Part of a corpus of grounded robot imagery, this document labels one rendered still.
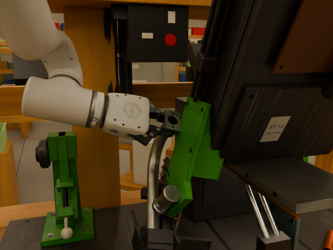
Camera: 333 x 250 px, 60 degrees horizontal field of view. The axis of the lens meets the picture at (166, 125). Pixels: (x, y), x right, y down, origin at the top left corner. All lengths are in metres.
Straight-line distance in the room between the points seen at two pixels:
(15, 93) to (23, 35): 0.50
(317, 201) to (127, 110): 0.41
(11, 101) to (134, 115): 0.49
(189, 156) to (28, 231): 0.51
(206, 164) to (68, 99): 0.32
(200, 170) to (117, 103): 0.23
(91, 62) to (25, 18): 0.41
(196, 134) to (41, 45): 0.33
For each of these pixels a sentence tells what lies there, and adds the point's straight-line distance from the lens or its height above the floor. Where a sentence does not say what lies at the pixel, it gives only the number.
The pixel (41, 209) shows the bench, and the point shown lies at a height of 0.88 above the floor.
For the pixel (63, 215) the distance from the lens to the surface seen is 0.78.
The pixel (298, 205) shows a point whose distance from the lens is 0.53.
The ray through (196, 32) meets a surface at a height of 2.09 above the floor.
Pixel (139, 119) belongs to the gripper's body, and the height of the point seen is 1.23.
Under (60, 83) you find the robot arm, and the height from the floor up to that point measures 1.31.
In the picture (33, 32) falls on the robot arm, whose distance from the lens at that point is 0.53.
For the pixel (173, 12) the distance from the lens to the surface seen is 0.84.
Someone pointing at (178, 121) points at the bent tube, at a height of 1.21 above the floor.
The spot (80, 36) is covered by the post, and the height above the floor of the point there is 1.42.
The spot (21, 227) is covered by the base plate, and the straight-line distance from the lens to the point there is 0.95.
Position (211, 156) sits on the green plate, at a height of 1.15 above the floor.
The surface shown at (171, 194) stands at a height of 1.08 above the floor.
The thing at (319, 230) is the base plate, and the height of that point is 0.90.
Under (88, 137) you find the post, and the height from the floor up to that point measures 1.12.
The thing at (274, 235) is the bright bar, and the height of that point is 1.01.
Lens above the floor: 1.36
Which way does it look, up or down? 13 degrees down
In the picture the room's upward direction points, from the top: straight up
